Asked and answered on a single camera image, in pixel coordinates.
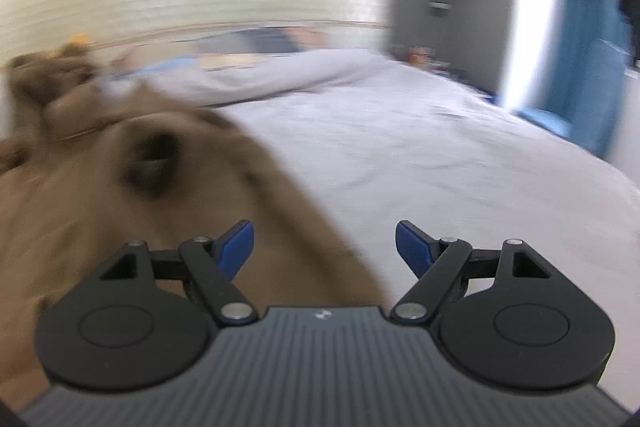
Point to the blue storage box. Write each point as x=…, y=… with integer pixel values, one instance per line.
x=544, y=119

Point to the small yellow cloth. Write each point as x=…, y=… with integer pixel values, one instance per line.
x=78, y=39

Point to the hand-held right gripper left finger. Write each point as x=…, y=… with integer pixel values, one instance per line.
x=237, y=248

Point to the patchwork pillow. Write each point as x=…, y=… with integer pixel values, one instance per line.
x=280, y=74

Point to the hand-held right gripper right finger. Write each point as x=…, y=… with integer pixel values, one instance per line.
x=412, y=250

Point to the brown hoodie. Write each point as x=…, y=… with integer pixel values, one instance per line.
x=100, y=217

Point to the blue curtain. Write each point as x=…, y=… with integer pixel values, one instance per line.
x=587, y=72

